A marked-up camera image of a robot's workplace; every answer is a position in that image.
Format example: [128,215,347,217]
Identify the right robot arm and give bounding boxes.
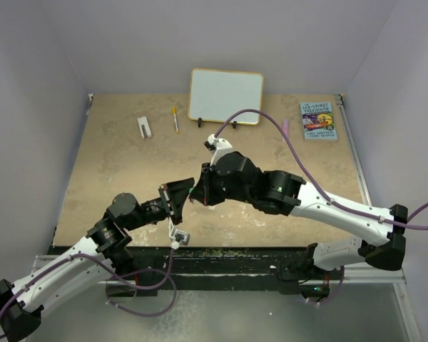
[189,152,408,279]

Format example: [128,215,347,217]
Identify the aluminium frame rail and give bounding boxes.
[335,94,406,275]

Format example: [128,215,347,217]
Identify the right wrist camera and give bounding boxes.
[203,134,233,165]

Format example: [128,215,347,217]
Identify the white eraser block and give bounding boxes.
[137,116,152,140]

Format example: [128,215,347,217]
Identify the pink highlighter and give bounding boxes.
[282,119,289,137]

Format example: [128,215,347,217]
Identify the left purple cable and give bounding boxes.
[0,245,179,339]

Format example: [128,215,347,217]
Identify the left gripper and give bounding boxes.
[124,177,194,231]

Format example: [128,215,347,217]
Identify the keyring with tagged keys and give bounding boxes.
[188,187,194,204]

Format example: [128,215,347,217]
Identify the purple cable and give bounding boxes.
[0,245,179,339]
[213,108,428,308]

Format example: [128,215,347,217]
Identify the yellow white marker pen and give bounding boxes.
[172,107,180,134]

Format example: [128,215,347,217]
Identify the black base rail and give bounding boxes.
[109,247,344,300]

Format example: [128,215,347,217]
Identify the small whiteboard on stand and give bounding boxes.
[188,68,265,125]

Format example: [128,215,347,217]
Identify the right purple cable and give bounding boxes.
[213,108,428,308]

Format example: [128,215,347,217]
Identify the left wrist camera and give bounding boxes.
[168,219,190,250]

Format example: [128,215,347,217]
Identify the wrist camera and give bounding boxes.
[203,134,233,165]
[168,219,190,250]

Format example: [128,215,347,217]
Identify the blue paperback book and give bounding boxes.
[300,102,337,140]

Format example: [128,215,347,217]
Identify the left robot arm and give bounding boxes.
[0,178,195,341]

